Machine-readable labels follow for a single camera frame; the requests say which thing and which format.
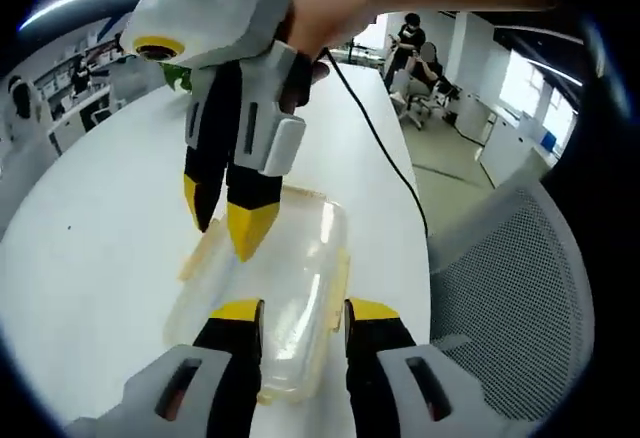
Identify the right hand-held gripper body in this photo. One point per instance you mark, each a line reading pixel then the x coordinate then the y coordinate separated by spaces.
pixel 200 13

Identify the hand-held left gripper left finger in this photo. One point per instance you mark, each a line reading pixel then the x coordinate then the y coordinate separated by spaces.
pixel 220 373

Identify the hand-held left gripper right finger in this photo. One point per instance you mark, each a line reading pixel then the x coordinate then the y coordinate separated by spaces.
pixel 380 378

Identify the clear box with yellow buckles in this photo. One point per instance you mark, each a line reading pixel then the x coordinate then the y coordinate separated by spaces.
pixel 295 308

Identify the person's right hand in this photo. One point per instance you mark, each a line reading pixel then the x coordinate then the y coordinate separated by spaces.
pixel 330 13

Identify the green potted plant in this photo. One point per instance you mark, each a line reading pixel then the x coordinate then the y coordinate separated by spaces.
pixel 176 75

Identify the ceiling light strip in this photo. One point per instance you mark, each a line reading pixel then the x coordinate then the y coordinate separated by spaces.
pixel 75 8

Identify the grey mesh office chair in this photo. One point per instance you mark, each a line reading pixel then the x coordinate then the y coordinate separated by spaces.
pixel 515 298

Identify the white swivel chair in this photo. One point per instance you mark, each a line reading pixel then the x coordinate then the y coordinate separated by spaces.
pixel 422 103

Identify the white low cabinet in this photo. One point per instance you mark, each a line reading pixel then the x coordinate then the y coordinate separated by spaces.
pixel 500 143

